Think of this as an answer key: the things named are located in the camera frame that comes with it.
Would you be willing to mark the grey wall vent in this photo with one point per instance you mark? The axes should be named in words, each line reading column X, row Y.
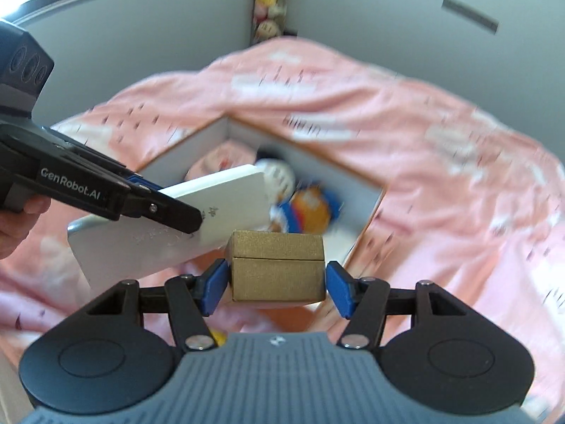
column 470, row 14

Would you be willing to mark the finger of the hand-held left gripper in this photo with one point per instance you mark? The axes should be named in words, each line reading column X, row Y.
column 176, row 216
column 140, row 181

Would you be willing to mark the column of plush toys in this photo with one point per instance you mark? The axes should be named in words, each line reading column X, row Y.
column 269, row 4

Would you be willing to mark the light pink pouch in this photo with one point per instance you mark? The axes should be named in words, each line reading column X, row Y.
column 216, row 159

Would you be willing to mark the white box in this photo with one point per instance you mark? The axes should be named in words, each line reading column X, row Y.
column 229, row 201

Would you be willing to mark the orange cardboard box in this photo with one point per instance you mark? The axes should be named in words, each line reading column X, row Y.
column 201, row 143

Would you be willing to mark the gold box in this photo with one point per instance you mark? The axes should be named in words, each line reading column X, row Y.
column 276, row 274

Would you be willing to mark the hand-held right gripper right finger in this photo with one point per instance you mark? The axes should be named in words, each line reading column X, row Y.
column 337, row 290

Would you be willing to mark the blue and orange plush toy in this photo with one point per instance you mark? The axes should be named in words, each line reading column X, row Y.
column 309, row 205

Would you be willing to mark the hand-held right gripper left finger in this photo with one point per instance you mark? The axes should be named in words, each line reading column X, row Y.
column 214, row 288

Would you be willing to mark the person's left hand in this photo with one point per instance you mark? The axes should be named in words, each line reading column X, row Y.
column 11, row 234

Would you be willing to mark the yellow item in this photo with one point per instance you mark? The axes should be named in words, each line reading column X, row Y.
column 217, row 338

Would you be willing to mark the pink printed blanket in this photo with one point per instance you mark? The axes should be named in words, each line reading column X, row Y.
column 419, row 163

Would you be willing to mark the black and white plush toy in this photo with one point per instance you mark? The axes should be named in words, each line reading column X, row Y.
column 278, row 174

